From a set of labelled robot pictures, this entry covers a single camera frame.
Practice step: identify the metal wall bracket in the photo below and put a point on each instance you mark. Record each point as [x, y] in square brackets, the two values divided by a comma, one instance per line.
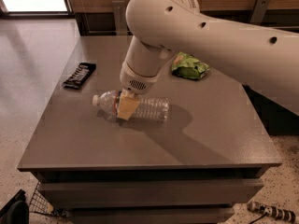
[258, 11]
[119, 8]

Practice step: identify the right metal wall bracket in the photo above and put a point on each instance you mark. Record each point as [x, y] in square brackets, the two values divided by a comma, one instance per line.
[258, 11]

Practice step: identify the black candy bar wrapper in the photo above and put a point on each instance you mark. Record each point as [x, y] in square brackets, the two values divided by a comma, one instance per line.
[78, 78]

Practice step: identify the black white striped handle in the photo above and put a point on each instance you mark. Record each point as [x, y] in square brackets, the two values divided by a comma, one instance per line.
[272, 211]

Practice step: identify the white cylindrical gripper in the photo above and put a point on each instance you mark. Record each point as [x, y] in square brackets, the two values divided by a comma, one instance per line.
[135, 79]

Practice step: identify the clear plastic water bottle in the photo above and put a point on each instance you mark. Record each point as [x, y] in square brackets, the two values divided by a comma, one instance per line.
[155, 109]

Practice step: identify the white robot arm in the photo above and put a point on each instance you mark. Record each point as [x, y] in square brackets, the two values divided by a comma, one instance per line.
[265, 59]

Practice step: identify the black wire mesh basket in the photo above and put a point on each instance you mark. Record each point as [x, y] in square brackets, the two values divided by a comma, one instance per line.
[39, 205]

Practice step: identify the horizontal metal rail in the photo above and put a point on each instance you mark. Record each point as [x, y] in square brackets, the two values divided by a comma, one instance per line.
[294, 29]

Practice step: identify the black object bottom left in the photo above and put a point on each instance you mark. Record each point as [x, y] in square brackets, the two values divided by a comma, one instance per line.
[16, 210]

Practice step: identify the green snack bag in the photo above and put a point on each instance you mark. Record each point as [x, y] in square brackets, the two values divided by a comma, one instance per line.
[188, 67]

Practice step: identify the left metal wall bracket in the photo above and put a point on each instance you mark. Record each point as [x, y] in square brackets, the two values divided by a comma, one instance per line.
[119, 8]

